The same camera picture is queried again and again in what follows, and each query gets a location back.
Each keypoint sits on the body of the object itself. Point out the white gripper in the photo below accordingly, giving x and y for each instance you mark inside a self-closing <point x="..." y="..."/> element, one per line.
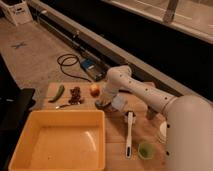
<point x="107" y="95"/>

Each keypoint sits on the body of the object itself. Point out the blue sponge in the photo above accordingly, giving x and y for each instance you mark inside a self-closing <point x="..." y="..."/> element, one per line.
<point x="107" y="108"/>

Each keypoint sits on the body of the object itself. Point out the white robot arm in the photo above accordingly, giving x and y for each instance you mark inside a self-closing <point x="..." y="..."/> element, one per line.
<point x="189" y="137"/>

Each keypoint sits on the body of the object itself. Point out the red yellow apple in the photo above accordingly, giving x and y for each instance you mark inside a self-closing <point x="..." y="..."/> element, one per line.
<point x="94" y="90"/>

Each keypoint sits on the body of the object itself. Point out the blue grey power device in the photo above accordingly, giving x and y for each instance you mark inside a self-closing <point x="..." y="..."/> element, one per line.
<point x="92" y="69"/>

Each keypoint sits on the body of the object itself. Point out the dark red grape bunch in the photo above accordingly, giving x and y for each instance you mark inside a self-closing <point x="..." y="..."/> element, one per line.
<point x="76" y="96"/>

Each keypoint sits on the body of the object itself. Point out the small metal spoon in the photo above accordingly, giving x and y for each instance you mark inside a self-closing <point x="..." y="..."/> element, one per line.
<point x="66" y="105"/>

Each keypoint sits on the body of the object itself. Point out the green chili pepper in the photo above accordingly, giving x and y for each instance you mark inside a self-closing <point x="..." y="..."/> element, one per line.
<point x="59" y="93"/>

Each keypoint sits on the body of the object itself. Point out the green plastic cup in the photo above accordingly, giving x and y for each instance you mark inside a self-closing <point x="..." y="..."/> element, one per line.
<point x="145" y="150"/>

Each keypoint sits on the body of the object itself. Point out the white paper cup stack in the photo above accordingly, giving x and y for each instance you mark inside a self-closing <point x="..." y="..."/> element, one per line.
<point x="162" y="132"/>

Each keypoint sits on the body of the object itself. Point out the yellow plastic bin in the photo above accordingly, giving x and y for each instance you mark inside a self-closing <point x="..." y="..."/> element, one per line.
<point x="61" y="140"/>

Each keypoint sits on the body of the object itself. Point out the black chair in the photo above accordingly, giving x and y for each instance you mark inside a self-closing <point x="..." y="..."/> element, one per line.
<point x="15" y="104"/>

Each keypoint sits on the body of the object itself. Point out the white cardboard box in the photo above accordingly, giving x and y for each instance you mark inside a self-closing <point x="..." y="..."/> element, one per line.
<point x="17" y="13"/>

